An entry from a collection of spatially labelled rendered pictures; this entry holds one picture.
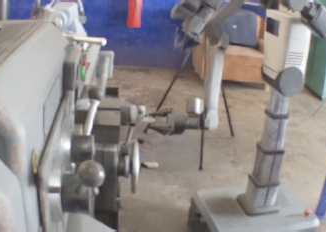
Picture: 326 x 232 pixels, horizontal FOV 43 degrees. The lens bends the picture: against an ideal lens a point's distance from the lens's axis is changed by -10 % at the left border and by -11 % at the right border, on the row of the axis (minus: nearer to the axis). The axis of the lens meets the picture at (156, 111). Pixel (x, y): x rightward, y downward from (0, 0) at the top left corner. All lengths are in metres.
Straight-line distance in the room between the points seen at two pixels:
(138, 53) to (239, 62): 1.39
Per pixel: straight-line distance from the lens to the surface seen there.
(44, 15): 2.68
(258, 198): 2.34
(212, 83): 1.95
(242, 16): 5.56
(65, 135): 0.88
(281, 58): 2.05
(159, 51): 5.96
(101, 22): 5.88
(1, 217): 0.50
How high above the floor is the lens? 1.49
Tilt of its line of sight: 20 degrees down
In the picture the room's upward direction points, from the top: 5 degrees clockwise
